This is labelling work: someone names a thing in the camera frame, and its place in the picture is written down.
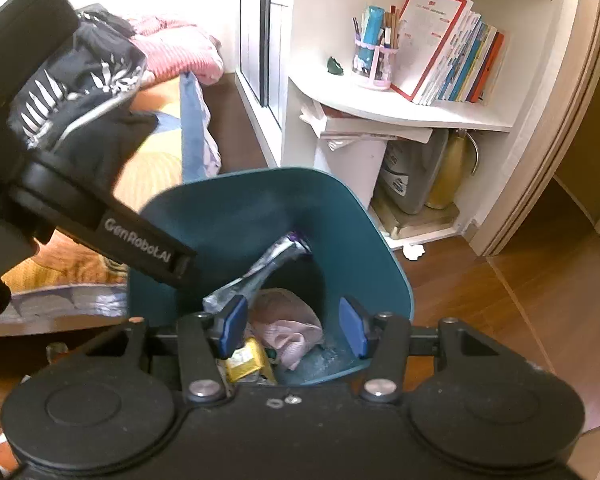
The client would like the teal trash bin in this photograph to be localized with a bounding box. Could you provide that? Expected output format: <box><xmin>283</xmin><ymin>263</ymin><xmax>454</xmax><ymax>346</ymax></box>
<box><xmin>126</xmin><ymin>168</ymin><xmax>414</xmax><ymax>386</ymax></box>

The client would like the yellow box in bin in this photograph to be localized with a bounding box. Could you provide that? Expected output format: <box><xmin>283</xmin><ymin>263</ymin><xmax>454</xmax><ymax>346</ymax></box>
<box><xmin>224</xmin><ymin>337</ymin><xmax>277</xmax><ymax>385</ymax></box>

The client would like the pink cloth in bin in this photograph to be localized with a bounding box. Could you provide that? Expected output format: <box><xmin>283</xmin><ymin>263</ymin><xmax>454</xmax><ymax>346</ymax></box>
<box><xmin>248</xmin><ymin>288</ymin><xmax>324</xmax><ymax>370</ymax></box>

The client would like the orange flower quilt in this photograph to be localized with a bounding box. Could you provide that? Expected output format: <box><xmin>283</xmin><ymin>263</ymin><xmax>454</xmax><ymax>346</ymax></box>
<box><xmin>0</xmin><ymin>73</ymin><xmax>221</xmax><ymax>323</ymax></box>

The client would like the small white paper ball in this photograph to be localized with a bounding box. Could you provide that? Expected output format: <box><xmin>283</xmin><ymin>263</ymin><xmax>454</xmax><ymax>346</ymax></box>
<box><xmin>402</xmin><ymin>244</ymin><xmax>426</xmax><ymax>261</ymax></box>

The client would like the black patterned clothing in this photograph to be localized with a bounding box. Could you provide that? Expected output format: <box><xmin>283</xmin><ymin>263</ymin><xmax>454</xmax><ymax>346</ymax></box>
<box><xmin>8</xmin><ymin>4</ymin><xmax>158</xmax><ymax>190</ymax></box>

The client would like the purple silver snack wrapper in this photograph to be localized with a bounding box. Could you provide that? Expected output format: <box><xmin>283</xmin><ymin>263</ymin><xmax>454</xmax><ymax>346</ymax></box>
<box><xmin>202</xmin><ymin>232</ymin><xmax>312</xmax><ymax>314</ymax></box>

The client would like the grey jug container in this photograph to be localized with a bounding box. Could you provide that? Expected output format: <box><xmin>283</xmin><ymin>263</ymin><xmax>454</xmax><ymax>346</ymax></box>
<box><xmin>378</xmin><ymin>129</ymin><xmax>450</xmax><ymax>214</ymax></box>

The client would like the gold kettle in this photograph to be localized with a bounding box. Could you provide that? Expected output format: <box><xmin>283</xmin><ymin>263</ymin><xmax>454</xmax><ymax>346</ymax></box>
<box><xmin>426</xmin><ymin>129</ymin><xmax>480</xmax><ymax>210</ymax></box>

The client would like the white corner shelf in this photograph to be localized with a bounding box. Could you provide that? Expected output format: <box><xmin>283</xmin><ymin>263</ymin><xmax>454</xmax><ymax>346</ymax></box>
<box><xmin>280</xmin><ymin>0</ymin><xmax>578</xmax><ymax>255</ymax></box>

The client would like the pink striped blanket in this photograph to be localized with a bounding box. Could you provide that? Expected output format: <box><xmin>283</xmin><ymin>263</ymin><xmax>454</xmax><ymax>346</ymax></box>
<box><xmin>129</xmin><ymin>18</ymin><xmax>224</xmax><ymax>89</ymax></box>

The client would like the small green figurine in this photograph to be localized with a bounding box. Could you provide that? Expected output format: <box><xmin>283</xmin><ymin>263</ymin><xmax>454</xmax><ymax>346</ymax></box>
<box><xmin>327</xmin><ymin>56</ymin><xmax>344</xmax><ymax>76</ymax></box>

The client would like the pink pen holder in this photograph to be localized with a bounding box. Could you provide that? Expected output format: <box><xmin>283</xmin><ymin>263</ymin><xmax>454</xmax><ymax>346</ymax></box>
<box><xmin>352</xmin><ymin>6</ymin><xmax>398</xmax><ymax>91</ymax></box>

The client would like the row of books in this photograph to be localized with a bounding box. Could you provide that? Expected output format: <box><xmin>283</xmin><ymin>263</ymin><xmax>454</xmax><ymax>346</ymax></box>
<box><xmin>391</xmin><ymin>0</ymin><xmax>505</xmax><ymax>106</ymax></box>

